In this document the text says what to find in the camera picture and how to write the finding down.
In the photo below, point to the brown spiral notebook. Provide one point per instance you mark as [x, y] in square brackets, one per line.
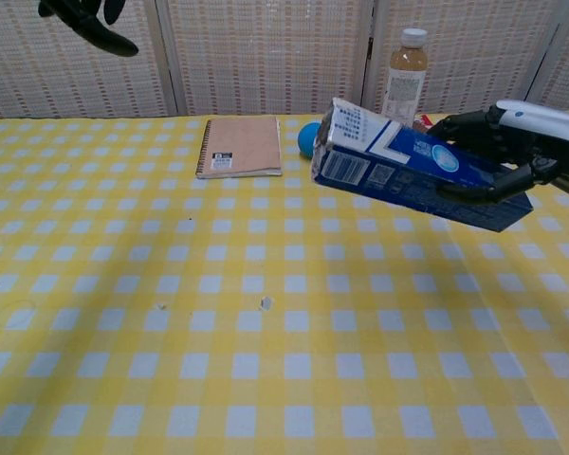
[244, 144]

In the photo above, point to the blue ball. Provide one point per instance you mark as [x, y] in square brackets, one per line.
[308, 142]

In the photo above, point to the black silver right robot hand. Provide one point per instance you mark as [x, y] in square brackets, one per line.
[540, 142]

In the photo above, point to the tea bottle with white cap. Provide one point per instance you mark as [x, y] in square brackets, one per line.
[405, 85]

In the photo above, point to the red square mat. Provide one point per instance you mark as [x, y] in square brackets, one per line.
[423, 120]

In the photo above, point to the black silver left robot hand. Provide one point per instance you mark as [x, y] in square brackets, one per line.
[95, 23]

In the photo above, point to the blue white carton box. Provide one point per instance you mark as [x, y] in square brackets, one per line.
[393, 161]

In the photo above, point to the yellow white checked tablecloth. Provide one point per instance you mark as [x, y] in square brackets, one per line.
[284, 332]

